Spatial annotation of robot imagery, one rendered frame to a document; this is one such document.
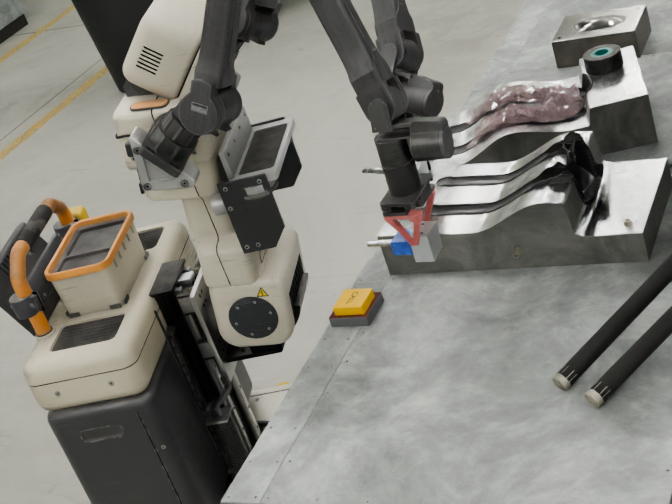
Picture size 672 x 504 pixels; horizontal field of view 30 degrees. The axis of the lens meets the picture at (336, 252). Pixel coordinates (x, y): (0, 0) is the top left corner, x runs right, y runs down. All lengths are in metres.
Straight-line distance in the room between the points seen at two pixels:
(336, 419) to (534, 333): 0.36
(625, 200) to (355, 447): 0.69
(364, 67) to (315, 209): 2.54
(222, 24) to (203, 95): 0.13
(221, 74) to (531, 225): 0.61
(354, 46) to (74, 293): 0.90
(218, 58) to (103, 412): 0.82
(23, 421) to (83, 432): 1.43
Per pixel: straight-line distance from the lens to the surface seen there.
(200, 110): 2.21
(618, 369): 1.95
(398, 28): 2.36
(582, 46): 3.04
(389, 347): 2.21
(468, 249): 2.33
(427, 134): 2.08
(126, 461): 2.70
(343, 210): 4.52
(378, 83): 2.08
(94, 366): 2.56
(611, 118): 2.60
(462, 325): 2.21
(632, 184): 2.37
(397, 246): 2.21
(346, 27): 2.09
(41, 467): 3.86
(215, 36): 2.19
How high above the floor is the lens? 2.00
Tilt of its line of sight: 28 degrees down
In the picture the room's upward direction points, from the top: 20 degrees counter-clockwise
